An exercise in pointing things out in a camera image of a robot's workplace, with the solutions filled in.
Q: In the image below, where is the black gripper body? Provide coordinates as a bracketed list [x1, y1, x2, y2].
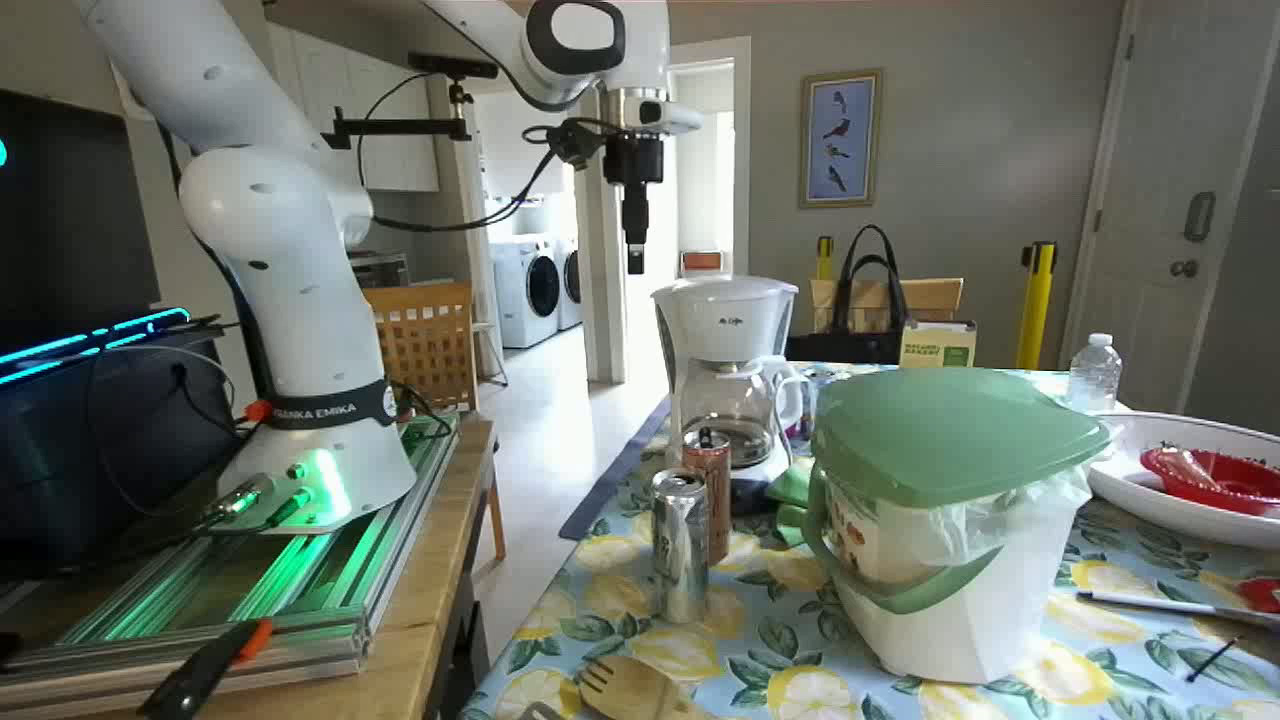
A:
[600, 130, 668, 191]

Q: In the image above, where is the green bin lid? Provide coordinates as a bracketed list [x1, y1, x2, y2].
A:
[809, 365, 1115, 512]

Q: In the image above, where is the silver drink can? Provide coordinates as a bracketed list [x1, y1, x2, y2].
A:
[646, 470, 715, 630]

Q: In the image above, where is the white coffee maker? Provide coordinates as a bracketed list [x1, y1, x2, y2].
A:
[646, 272, 803, 487]

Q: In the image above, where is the white washing machine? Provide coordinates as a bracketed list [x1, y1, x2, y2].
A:
[486, 232, 566, 357]

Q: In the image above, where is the framed bird picture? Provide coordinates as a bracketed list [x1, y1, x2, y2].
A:
[795, 69, 887, 211]

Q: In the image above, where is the glass coffee carafe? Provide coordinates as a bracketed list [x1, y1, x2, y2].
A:
[671, 365, 791, 477]

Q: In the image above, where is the black tote bag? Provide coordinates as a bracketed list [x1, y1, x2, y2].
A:
[784, 220, 915, 368]

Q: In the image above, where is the wooden lattice chair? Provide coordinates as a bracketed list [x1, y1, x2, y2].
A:
[358, 278, 484, 414]

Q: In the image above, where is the cardboard box behind bag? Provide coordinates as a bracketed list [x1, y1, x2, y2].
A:
[803, 272, 973, 342]

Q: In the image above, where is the green cloth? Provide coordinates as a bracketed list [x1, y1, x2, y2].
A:
[762, 456, 823, 551]

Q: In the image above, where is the lemon print tablecloth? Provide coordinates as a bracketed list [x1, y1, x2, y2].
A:
[457, 361, 1280, 720]

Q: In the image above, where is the wooden fork spatula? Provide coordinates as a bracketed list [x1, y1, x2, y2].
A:
[570, 651, 701, 720]

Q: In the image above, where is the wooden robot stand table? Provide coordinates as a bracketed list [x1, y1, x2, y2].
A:
[183, 414, 506, 720]

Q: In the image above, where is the clear plastic water bottle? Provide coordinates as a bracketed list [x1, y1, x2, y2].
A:
[1063, 327, 1128, 421]

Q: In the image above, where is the white room door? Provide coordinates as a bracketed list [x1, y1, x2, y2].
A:
[1060, 0, 1280, 421]

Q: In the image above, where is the white round plate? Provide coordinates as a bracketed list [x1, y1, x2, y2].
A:
[1083, 409, 1280, 555]

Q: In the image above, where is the black monitor screen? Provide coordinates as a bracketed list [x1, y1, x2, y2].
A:
[0, 84, 164, 361]

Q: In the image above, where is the black computer with cyan light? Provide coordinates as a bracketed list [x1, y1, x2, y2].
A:
[0, 305, 246, 582]

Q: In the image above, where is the black and orange hand tool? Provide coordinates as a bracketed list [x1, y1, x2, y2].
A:
[134, 616, 281, 720]

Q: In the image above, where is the black table knife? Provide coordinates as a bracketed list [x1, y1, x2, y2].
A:
[1070, 588, 1280, 637]

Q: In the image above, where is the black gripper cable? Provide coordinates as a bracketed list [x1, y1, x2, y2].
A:
[349, 69, 592, 241]

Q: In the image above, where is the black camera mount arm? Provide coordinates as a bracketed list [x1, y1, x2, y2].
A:
[321, 50, 500, 152]

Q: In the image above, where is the white bin with green handle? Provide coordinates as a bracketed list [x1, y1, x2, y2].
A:
[801, 456, 1098, 688]

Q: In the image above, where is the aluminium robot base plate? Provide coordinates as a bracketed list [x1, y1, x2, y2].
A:
[0, 421, 463, 691]

